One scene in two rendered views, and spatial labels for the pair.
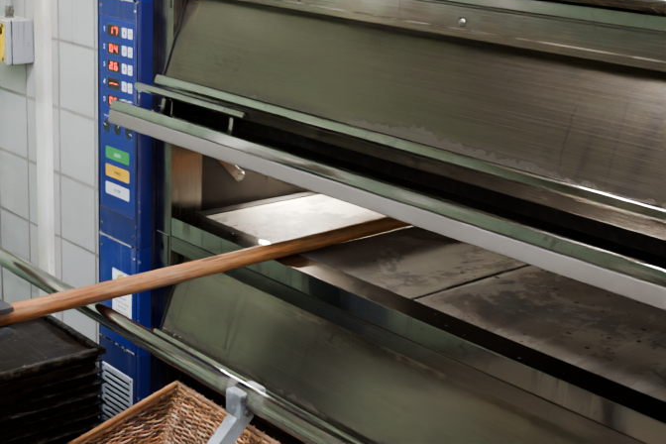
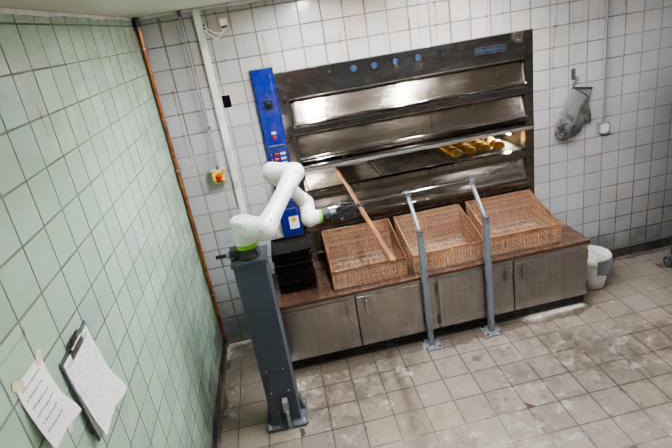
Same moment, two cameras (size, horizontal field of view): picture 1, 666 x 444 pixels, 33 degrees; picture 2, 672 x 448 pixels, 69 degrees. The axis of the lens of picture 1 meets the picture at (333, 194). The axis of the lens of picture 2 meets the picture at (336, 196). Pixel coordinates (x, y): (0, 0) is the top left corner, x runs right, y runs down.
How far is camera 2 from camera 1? 3.04 m
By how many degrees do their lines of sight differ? 50
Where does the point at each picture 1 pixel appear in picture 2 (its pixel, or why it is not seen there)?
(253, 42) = (327, 139)
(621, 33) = (422, 107)
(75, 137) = (255, 191)
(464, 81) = (390, 127)
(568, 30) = (412, 110)
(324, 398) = (371, 206)
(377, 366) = (380, 192)
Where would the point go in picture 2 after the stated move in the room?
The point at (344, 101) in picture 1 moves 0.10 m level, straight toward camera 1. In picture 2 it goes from (363, 141) to (374, 142)
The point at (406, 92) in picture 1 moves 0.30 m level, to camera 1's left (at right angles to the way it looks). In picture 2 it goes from (378, 134) to (357, 145)
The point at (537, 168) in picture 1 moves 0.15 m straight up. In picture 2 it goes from (414, 135) to (412, 116)
